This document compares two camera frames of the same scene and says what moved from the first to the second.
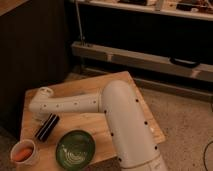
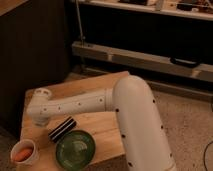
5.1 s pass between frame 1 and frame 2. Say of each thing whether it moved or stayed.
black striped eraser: moved
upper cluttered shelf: stayed
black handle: stayed
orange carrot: stayed
